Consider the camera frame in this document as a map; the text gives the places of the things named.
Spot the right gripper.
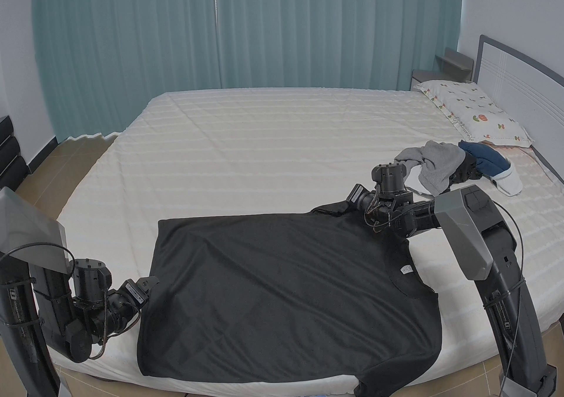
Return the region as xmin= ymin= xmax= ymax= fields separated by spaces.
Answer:
xmin=346 ymin=184 xmax=380 ymax=214

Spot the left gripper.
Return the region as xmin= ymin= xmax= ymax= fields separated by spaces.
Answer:
xmin=108 ymin=280 xmax=150 ymax=321

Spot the black T-shirt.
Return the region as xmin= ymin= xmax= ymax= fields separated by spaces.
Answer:
xmin=137 ymin=201 xmax=443 ymax=397

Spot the pile of clothes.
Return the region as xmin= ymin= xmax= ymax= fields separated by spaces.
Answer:
xmin=393 ymin=140 xmax=523 ymax=198

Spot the bed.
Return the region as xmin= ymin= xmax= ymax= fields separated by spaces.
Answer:
xmin=51 ymin=34 xmax=564 ymax=392

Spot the white printed pillow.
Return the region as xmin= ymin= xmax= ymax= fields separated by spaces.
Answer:
xmin=413 ymin=80 xmax=535 ymax=148

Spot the grey bedside table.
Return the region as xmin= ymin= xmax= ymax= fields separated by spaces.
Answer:
xmin=411 ymin=47 xmax=474 ymax=90

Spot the blue-green curtain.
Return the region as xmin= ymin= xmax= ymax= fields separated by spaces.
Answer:
xmin=214 ymin=0 xmax=463 ymax=91
xmin=31 ymin=0 xmax=221 ymax=140

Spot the black chest of drawers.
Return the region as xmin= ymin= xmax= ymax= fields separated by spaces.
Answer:
xmin=0 ymin=115 xmax=32 ymax=193

